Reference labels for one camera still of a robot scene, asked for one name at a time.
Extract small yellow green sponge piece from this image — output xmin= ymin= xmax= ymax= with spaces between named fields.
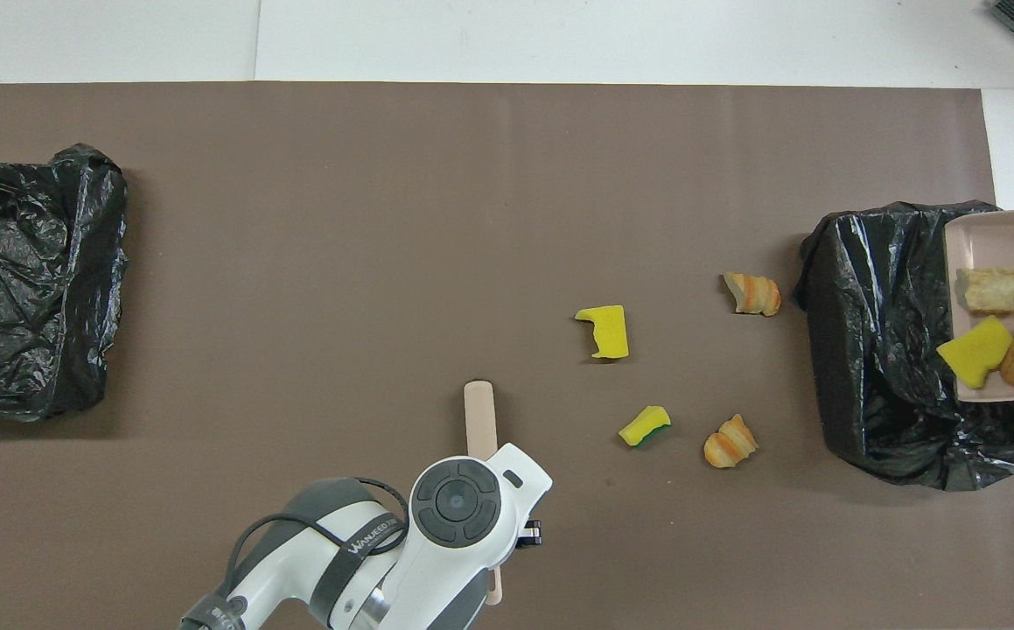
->
xmin=618 ymin=405 xmax=673 ymax=450

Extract notched yellow sponge piece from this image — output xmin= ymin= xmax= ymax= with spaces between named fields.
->
xmin=574 ymin=304 xmax=630 ymax=361

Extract pink plastic dustpan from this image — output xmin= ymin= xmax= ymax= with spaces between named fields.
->
xmin=944 ymin=208 xmax=1014 ymax=404

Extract bin with black bag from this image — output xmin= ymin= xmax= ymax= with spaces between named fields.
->
xmin=0 ymin=143 xmax=129 ymax=423
xmin=794 ymin=200 xmax=1014 ymax=492

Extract beige hand brush black bristles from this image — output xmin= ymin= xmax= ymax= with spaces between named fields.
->
xmin=463 ymin=380 xmax=506 ymax=606

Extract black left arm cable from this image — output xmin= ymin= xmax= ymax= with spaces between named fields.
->
xmin=220 ymin=476 xmax=411 ymax=606

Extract croissant piece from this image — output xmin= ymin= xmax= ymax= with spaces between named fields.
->
xmin=723 ymin=272 xmax=782 ymax=318
xmin=703 ymin=414 xmax=759 ymax=469
xmin=955 ymin=266 xmax=1014 ymax=316

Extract brown table mat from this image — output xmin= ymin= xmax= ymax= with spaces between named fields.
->
xmin=0 ymin=82 xmax=1014 ymax=630

